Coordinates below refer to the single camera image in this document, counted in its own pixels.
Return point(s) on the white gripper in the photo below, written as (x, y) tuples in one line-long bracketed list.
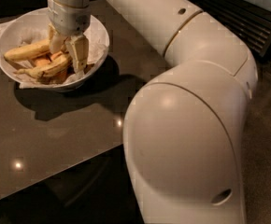
[(67, 20)]

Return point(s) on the yellow banana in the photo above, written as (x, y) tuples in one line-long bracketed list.
[(28, 51), (45, 71)]

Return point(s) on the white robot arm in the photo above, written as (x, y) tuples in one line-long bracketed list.
[(182, 130)]

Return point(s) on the white paper bowl liner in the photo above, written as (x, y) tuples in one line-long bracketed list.
[(98, 50)]

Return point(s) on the white ceramic bowl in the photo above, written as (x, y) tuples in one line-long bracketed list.
[(27, 29)]

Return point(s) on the orange carrot pieces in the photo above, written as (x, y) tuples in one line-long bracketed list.
[(61, 76)]

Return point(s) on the black louvered vent cabinet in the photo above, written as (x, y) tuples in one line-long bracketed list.
[(250, 20)]

